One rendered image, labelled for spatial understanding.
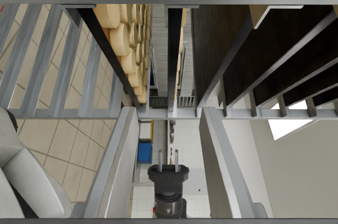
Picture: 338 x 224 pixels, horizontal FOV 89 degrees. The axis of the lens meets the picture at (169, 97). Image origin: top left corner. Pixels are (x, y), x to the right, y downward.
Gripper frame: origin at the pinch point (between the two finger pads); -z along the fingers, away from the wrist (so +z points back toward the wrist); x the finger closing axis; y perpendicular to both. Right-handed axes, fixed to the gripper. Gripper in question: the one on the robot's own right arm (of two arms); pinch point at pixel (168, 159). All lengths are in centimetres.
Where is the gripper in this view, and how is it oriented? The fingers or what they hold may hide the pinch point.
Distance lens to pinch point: 55.4
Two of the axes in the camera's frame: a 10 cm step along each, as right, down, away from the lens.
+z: 0.0, 9.8, 1.7
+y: 0.0, 1.7, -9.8
